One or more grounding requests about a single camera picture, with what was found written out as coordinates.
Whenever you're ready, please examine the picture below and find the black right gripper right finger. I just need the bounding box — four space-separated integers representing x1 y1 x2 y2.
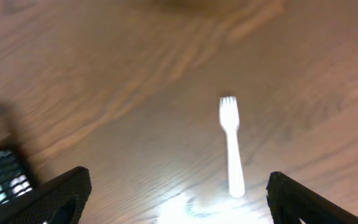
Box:
266 172 358 224

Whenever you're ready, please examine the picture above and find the mint green plastic fork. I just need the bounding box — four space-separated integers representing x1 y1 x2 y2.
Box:
219 96 245 197

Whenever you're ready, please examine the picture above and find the black perforated plastic basket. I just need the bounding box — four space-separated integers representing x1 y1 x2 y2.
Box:
0 145 39 205

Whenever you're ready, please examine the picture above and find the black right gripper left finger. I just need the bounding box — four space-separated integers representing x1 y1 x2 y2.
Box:
0 166 92 224

